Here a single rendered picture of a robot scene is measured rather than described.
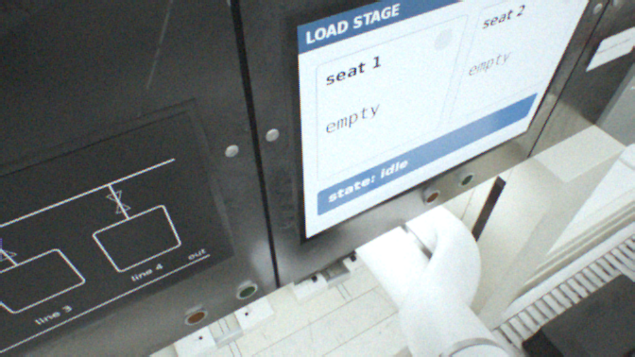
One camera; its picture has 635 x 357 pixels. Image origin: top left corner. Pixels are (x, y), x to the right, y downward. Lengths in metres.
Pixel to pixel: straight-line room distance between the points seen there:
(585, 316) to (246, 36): 1.06
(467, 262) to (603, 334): 0.62
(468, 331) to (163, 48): 0.40
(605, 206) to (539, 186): 0.77
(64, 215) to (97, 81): 0.09
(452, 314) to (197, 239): 0.31
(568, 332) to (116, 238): 1.00
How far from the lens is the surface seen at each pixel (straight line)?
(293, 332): 1.01
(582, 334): 1.17
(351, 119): 0.32
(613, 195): 1.44
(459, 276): 0.60
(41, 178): 0.26
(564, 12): 0.45
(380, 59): 0.31
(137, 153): 0.26
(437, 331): 0.51
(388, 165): 0.40
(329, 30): 0.27
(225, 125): 0.27
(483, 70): 0.40
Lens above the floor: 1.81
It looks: 50 degrees down
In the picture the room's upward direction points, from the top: straight up
